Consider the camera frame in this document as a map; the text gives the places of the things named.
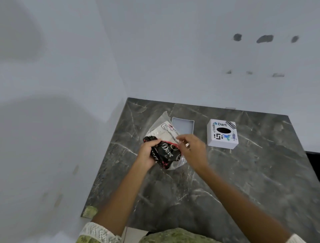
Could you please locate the black furniture edge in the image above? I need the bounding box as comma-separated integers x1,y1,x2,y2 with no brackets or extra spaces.
305,151,320,182

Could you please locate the white lace sleeve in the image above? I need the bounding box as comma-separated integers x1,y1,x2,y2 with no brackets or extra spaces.
76,222,126,243
284,233,307,243

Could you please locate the green patterned garment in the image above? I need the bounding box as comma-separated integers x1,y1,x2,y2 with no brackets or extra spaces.
138,227,222,243

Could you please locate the white lace left sleeve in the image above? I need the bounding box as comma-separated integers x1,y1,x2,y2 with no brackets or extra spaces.
76,222,126,243

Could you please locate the person's left forearm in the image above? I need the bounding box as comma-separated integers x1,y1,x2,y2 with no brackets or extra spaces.
91,160,153,230

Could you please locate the white open box tray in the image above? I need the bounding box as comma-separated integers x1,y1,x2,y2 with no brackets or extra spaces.
171,117,195,137

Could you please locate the person's right forearm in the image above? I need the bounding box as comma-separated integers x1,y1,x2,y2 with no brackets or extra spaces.
194,165,293,241

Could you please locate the green patterned cloth piece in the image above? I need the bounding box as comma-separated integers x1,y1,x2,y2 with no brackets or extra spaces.
82,206,98,219

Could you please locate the person's left hand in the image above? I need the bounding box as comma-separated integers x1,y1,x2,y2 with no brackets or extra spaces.
136,139,162,171

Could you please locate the white lace right sleeve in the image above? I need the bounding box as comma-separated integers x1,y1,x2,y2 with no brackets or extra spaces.
284,233,307,243

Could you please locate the white box with stickers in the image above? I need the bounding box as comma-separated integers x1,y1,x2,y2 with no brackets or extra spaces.
207,119,239,150

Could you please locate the clear plastic bag white label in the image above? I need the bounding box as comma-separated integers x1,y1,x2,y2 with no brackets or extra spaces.
146,111,196,171

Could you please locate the black patterned packet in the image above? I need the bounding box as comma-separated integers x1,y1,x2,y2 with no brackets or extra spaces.
143,136,182,170

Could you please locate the person's right hand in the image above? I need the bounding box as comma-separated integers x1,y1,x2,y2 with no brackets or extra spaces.
176,134,209,174

